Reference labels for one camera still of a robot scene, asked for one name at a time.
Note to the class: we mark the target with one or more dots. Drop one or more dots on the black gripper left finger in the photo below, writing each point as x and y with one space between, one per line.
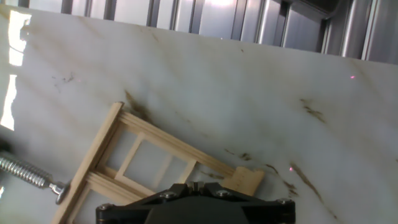
124 214

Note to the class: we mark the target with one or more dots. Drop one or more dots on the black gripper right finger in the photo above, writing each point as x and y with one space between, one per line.
270 213

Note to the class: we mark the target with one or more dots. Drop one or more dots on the black cast iron C-clamp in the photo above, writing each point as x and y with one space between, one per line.
25 171

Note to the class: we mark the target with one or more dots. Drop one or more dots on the wooden miniature window frame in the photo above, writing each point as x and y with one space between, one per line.
91 155

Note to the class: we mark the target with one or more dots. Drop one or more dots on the wooden sliding window sash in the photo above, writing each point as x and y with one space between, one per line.
130 155

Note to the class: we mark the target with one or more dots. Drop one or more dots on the white marble pattern board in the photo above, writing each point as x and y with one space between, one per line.
248 109

